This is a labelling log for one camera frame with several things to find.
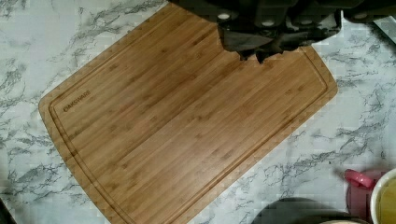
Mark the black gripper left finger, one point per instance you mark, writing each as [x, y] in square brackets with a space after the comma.
[247, 43]

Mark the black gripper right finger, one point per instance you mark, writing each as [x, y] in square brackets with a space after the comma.
[295, 37]

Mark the bamboo cutting board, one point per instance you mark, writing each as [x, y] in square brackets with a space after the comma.
[162, 122]

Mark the pink mug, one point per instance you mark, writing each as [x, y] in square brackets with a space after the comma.
[359, 191]

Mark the dark pot with wooden lid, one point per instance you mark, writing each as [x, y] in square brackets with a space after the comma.
[297, 210]

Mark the yellow cup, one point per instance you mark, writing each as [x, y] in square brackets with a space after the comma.
[383, 201]

